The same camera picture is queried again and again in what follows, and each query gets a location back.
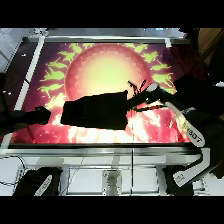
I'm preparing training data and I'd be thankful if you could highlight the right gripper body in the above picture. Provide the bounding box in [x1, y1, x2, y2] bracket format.
[127, 91, 150, 110]

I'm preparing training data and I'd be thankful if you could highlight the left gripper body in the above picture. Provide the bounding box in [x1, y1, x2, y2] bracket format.
[25, 105, 52, 126]

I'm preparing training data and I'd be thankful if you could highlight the black garment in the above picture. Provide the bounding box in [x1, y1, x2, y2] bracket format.
[60, 90, 130, 131]

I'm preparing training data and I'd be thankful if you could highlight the heap of clothes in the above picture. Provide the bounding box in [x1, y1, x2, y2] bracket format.
[169, 31, 224, 117]

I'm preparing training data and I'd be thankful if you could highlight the black cable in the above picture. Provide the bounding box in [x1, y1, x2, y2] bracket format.
[130, 109, 135, 197]
[0, 155, 29, 188]

